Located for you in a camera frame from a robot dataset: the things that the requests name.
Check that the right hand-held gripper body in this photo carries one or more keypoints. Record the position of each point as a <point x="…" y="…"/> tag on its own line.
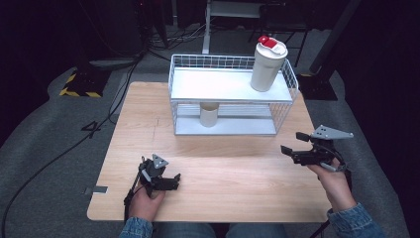
<point x="318" y="153"/>

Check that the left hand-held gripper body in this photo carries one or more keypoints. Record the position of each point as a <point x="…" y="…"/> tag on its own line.
<point x="152" y="172"/>

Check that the white paper cup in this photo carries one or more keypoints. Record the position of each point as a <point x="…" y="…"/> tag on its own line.
<point x="209" y="115"/>

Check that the white cup with red lid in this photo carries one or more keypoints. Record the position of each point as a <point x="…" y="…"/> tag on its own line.
<point x="265" y="69"/>

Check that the person's left hand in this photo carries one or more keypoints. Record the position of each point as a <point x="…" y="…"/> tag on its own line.
<point x="143" y="206"/>

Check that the person's right hand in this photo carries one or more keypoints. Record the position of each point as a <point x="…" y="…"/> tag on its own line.
<point x="333" y="185"/>

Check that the person's left leg in jeans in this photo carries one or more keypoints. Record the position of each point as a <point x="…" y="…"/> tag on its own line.
<point x="185" y="230"/>

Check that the person's leg in jeans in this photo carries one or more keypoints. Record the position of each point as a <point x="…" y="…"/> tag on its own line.
<point x="257" y="231"/>
<point x="185" y="230"/>

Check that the black stand with square base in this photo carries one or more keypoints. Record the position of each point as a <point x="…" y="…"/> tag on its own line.
<point x="318" y="86"/>

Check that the grey tape strip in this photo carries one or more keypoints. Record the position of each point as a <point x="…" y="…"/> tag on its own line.
<point x="99" y="189"/>

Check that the person's right leg in jeans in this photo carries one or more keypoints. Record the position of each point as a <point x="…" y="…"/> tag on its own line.
<point x="257" y="231"/>

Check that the yellow black striped stand base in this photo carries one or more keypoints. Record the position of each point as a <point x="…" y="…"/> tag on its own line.
<point x="84" y="84"/>

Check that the grey flat stand base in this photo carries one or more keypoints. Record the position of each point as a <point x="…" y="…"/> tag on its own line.
<point x="112" y="62"/>

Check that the black chair frame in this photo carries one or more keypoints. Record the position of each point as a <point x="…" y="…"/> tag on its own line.
<point x="297" y="23"/>

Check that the white metal desk frame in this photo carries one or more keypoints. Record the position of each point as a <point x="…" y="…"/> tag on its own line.
<point x="206" y="33"/>

